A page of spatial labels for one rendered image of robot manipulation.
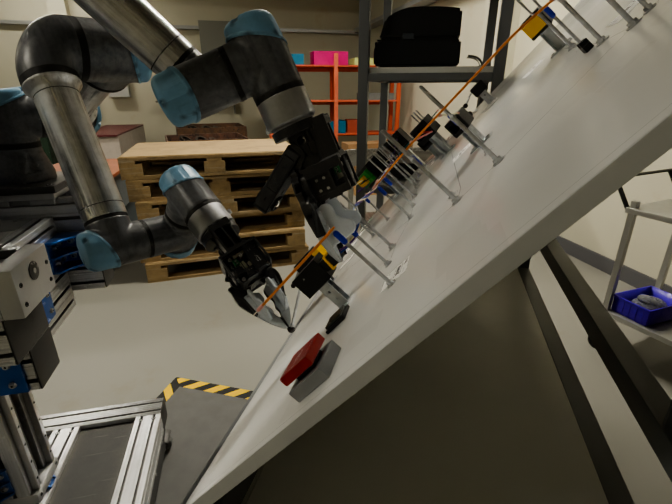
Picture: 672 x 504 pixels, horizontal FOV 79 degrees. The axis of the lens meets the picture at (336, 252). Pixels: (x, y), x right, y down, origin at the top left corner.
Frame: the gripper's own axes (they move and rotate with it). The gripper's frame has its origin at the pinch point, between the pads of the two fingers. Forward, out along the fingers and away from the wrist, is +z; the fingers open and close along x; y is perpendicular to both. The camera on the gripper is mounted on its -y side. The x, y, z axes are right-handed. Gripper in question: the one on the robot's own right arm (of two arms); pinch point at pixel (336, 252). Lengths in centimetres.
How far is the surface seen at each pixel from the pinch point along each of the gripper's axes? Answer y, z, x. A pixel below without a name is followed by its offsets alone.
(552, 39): 47, -17, 37
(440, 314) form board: 15.5, 1.5, -28.4
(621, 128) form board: 32.4, -7.2, -25.5
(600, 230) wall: 116, 130, 301
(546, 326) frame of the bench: 30, 50, 46
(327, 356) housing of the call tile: 1.2, 5.9, -21.7
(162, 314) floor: -180, 35, 155
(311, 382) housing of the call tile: -0.8, 7.1, -24.0
